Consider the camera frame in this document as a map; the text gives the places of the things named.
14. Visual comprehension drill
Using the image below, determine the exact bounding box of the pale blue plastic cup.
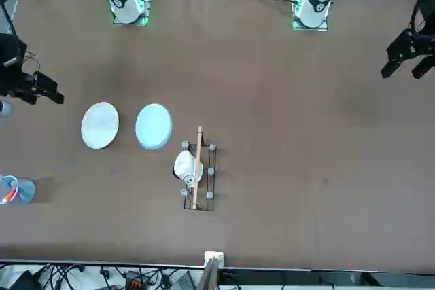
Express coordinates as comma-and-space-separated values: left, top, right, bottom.
0, 174, 36, 205

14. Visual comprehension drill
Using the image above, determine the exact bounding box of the red and black device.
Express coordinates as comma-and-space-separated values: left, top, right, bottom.
124, 270, 150, 289

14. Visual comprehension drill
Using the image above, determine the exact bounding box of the white mug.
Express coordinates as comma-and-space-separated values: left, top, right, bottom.
172, 149, 205, 189

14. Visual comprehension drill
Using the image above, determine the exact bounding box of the blue plate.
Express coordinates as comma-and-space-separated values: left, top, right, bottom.
135, 103, 173, 151

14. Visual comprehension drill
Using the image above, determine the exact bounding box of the white plate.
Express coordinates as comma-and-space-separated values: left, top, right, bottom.
80, 101, 120, 150

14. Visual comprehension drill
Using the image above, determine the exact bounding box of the black flat case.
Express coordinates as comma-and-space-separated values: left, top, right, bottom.
8, 269, 44, 290

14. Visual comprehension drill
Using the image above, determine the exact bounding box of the aluminium camera post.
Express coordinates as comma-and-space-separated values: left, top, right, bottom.
196, 257, 220, 290

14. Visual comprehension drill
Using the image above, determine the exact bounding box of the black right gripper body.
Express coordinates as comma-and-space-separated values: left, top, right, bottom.
0, 33, 38, 105

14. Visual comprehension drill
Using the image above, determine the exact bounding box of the black wire cup rack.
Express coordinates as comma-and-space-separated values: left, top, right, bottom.
179, 126, 219, 212

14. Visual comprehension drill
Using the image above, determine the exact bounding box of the white post bracket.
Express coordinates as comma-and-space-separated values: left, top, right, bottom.
204, 251, 225, 267

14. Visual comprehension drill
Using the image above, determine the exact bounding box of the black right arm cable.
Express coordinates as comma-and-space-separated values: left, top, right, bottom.
0, 3, 41, 73

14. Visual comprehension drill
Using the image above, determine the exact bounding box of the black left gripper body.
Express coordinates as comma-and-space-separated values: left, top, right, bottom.
386, 28, 435, 63

